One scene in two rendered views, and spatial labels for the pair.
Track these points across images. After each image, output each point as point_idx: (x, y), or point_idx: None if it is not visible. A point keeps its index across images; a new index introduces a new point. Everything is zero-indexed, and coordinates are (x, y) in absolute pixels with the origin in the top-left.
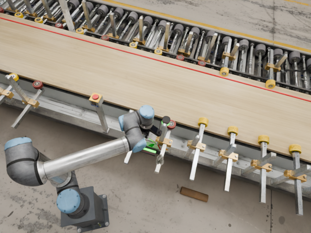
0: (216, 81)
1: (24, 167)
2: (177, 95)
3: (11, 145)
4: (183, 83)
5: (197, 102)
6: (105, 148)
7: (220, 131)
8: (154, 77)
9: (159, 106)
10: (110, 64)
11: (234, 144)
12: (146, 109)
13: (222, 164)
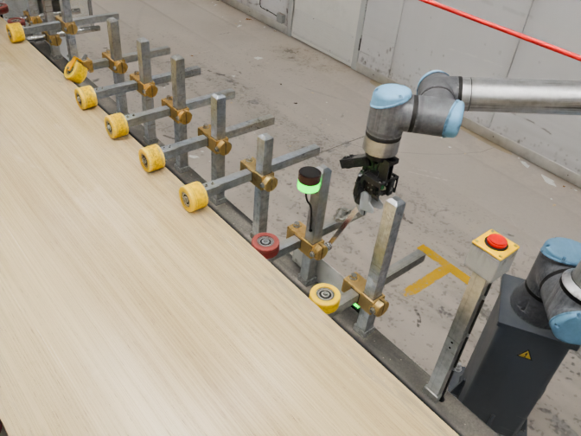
0: (5, 266)
1: None
2: (173, 292)
3: None
4: (113, 314)
5: (141, 247)
6: (511, 79)
7: (169, 180)
8: (182, 394)
9: (255, 292)
10: None
11: (217, 94)
12: (392, 90)
13: None
